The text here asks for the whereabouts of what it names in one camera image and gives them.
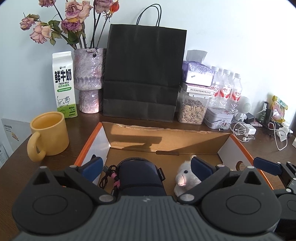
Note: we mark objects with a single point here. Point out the black adapter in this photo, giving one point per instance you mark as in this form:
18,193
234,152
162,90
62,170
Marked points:
249,117

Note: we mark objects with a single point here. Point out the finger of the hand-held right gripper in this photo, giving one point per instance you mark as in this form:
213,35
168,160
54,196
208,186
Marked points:
266,165

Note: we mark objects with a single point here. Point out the red cardboard box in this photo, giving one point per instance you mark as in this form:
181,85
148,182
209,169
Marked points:
161,143

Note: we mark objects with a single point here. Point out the white and green milk carton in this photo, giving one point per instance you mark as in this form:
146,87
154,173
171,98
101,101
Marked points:
63,92

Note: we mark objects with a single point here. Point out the purple mottled vase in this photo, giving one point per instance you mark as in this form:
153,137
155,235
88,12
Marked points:
89,69

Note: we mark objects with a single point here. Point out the bunch of dried roses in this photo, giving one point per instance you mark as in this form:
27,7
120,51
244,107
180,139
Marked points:
74,11

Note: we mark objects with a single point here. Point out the blue leaflets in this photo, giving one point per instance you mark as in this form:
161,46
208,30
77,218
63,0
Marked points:
2,155

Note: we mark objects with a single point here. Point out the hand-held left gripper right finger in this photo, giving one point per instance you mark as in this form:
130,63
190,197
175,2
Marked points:
201,169

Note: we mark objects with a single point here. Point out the purple tissue pack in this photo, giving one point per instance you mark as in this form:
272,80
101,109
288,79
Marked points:
198,74

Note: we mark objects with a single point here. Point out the floral tin box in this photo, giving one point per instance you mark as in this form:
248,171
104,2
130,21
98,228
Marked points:
218,119

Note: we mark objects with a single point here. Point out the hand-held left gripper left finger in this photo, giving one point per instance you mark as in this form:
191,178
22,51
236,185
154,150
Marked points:
92,170

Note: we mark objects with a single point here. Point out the white and yellow plush toy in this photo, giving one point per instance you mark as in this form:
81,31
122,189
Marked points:
185,176

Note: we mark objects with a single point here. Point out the flat white box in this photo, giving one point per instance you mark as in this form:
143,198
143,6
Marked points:
198,90

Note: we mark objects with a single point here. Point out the yellow snack packet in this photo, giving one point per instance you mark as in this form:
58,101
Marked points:
278,109

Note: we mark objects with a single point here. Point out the white round-headed gadget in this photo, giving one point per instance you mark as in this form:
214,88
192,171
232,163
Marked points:
245,104

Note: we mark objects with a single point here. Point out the white earphones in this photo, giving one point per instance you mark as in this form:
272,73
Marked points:
244,138

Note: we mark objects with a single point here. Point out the white charger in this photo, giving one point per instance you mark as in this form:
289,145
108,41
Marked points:
251,129

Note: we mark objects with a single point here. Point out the clear jar of seeds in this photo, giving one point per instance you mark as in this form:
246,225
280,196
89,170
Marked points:
192,111

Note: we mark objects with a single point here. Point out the black paper bag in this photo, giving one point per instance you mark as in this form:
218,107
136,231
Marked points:
143,69

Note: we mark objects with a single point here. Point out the white charging block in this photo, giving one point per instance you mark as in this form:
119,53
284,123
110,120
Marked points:
294,142

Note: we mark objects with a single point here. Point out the small black bottle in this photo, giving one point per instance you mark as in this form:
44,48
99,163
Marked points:
266,115

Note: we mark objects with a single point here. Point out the yellow mug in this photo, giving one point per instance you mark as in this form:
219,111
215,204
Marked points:
50,136

